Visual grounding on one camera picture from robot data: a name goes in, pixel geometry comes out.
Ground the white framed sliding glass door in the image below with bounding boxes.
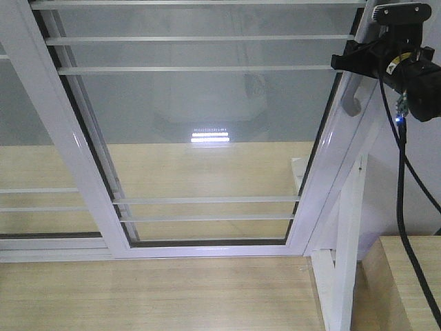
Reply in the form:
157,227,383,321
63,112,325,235
1,1,371,259

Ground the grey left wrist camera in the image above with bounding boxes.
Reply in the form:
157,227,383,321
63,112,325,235
371,2,432,26

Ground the white door jamb frame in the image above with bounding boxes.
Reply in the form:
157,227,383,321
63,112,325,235
296,77,385,256

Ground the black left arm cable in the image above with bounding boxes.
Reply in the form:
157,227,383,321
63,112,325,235
377,61,441,328

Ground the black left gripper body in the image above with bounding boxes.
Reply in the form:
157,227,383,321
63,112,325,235
331,23,433,90

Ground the grey curved door handle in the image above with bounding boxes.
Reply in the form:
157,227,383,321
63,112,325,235
340,74,374,117

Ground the fixed white glass panel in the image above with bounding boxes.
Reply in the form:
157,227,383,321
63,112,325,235
1,50,112,263

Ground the white wooden support frame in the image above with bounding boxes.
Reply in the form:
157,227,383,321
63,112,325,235
304,155,367,330

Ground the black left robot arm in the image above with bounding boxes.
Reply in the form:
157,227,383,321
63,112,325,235
331,23,440,122

